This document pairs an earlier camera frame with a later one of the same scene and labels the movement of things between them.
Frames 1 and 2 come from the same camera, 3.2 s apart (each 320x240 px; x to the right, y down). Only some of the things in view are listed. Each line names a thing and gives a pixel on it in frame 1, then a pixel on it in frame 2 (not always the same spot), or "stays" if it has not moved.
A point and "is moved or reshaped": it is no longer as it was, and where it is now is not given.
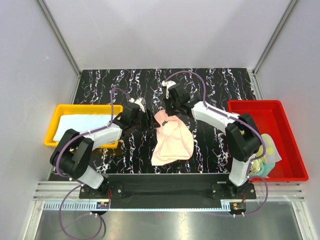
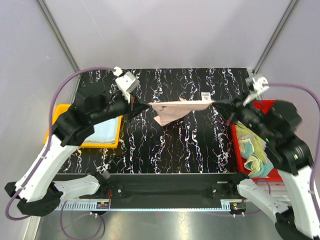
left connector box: x=102 y=205 stays
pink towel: x=174 y=140 is moved or reshaped
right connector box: x=238 y=207 stays
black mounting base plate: x=167 y=191 stays
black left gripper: x=151 y=123 → x=132 y=109
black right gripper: x=169 y=112 → x=230 y=107
